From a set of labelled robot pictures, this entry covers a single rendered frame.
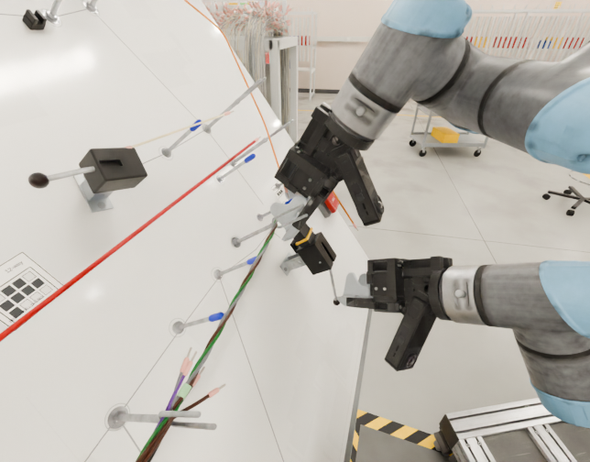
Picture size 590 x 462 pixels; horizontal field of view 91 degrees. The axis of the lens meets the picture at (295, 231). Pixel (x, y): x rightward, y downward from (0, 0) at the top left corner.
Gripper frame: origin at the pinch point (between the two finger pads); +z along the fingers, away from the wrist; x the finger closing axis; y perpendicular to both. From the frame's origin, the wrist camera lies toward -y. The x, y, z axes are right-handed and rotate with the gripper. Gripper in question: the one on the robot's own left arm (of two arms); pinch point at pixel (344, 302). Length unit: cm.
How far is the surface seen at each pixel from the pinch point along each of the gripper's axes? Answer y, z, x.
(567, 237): 54, 17, -290
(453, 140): 207, 123, -339
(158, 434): -8.9, -14.5, 34.8
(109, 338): -3.5, -4.0, 37.7
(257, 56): 76, 34, 4
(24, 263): 3.4, -4.2, 45.2
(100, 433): -11.3, -5.9, 37.5
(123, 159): 14.0, -7.5, 39.2
